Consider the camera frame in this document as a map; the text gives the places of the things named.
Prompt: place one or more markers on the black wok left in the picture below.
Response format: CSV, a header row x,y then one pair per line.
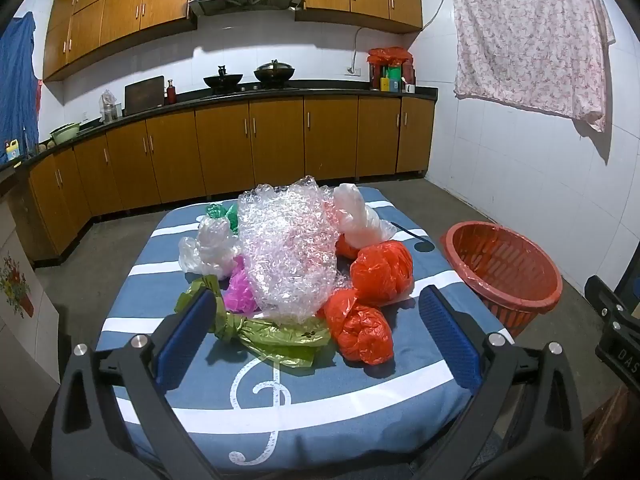
x,y
223,82

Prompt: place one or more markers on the red bottle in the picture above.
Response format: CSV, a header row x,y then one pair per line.
x,y
171,95

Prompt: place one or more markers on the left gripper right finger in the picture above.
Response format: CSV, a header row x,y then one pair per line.
x,y
479,362

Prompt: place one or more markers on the blue striped tablecloth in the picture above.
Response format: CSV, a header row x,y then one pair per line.
x,y
252,408

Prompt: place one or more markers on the red plastic bag front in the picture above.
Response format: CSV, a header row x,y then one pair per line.
x,y
361,332

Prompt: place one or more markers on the clear plastic bag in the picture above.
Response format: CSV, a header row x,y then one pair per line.
x,y
213,251

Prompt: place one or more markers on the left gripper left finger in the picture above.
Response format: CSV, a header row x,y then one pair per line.
x,y
150,366

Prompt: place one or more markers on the white plastic bag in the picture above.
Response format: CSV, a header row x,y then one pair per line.
x,y
358,222

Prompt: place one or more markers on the magenta plastic bag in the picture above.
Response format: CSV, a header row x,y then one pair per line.
x,y
238,297

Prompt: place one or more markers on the black lidded wok right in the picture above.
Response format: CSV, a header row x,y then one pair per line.
x,y
274,73

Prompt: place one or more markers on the red plastic basket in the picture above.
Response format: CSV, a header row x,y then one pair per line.
x,y
515,279

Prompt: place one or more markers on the pink floral hanging cloth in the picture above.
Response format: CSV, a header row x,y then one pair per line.
x,y
546,56

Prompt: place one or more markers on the blue hanging cloth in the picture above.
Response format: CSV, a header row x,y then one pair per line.
x,y
20,88

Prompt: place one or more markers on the flower picture box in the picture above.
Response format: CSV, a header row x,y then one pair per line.
x,y
26,310

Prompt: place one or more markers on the dark cutting board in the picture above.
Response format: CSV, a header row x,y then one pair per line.
x,y
144,95

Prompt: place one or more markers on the large bubble wrap sheet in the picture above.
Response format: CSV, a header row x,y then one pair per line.
x,y
288,235

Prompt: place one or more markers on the red plastic bag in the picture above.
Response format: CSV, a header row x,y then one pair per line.
x,y
345,250
361,332
382,273

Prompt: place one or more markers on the upper cabinets left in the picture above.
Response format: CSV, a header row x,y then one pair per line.
x,y
82,32

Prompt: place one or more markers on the red bag covered appliance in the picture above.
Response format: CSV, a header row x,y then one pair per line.
x,y
391,70

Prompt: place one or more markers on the green basin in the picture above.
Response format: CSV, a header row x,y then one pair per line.
x,y
65,133

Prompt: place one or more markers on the yellow bottle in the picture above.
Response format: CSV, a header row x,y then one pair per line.
x,y
13,150

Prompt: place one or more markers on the olive green plastic bag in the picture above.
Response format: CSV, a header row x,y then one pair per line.
x,y
270,334

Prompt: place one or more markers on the lower kitchen cabinets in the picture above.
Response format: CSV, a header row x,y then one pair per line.
x,y
215,150

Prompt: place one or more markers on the clear jar on counter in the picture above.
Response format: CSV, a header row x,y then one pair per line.
x,y
110,108

